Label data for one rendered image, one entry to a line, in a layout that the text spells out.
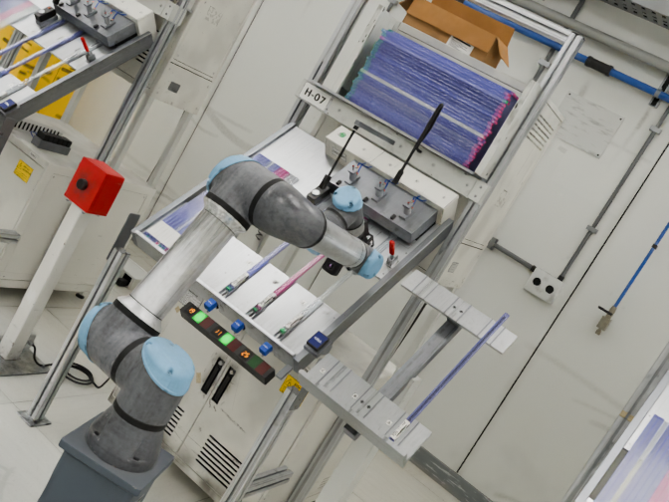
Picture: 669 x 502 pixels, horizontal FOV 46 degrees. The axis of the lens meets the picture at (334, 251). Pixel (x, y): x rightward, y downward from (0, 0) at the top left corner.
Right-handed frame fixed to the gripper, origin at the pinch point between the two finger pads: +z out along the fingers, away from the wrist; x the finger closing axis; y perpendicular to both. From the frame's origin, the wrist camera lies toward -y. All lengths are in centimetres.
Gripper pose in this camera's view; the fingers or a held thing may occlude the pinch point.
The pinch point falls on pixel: (350, 271)
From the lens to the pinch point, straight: 232.0
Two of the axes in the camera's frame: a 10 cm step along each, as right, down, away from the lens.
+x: -7.5, -5.2, 4.2
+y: 6.6, -6.6, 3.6
